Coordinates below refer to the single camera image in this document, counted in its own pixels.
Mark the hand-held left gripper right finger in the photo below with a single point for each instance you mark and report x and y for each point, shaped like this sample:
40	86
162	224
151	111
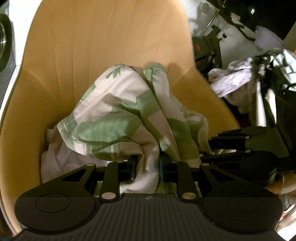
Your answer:
161	170

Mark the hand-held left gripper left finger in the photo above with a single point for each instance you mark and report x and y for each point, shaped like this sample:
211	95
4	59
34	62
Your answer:
132	170

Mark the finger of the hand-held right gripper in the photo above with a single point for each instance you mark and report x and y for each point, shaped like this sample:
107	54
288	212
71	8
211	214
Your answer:
229	139
222	156

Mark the green and cream patterned shirt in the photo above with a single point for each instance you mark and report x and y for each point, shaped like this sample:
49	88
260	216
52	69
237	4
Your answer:
120	120

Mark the white lace patterned cloth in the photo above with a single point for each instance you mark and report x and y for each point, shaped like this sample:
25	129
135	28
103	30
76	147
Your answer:
233	77

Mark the lavender cloth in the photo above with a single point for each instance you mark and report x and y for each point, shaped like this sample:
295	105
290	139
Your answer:
54	162

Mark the black hanger stand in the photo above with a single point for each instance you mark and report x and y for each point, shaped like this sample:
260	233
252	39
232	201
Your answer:
207	46

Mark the yellow chair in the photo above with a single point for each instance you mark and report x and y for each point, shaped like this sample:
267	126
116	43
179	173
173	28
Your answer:
81	46

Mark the round dark appliance door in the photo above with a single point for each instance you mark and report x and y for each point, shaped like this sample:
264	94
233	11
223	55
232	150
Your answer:
4	41

